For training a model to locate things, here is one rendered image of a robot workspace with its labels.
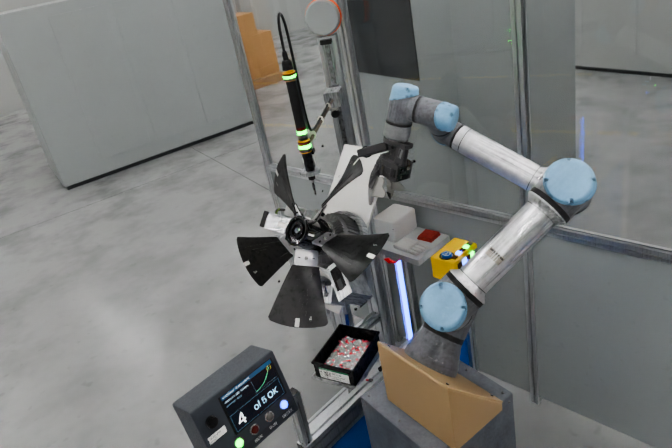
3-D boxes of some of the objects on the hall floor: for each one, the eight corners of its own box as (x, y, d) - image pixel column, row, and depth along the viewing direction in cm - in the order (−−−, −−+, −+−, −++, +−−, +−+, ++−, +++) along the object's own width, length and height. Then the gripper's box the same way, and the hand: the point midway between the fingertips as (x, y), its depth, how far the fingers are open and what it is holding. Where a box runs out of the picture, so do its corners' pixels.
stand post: (391, 395, 297) (354, 197, 249) (405, 402, 291) (370, 201, 243) (386, 400, 294) (348, 202, 246) (400, 408, 288) (363, 206, 240)
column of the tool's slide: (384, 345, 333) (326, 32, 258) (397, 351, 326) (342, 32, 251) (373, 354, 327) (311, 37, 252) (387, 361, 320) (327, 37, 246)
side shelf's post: (423, 373, 306) (402, 240, 272) (429, 376, 304) (409, 242, 269) (418, 378, 304) (397, 244, 269) (424, 381, 301) (404, 246, 267)
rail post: (479, 443, 261) (464, 304, 228) (486, 447, 258) (472, 307, 226) (474, 449, 258) (458, 309, 226) (482, 453, 256) (467, 312, 223)
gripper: (392, 147, 155) (380, 216, 164) (425, 139, 165) (411, 204, 174) (369, 137, 160) (358, 204, 169) (402, 130, 171) (390, 194, 179)
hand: (379, 198), depth 173 cm, fingers open, 8 cm apart
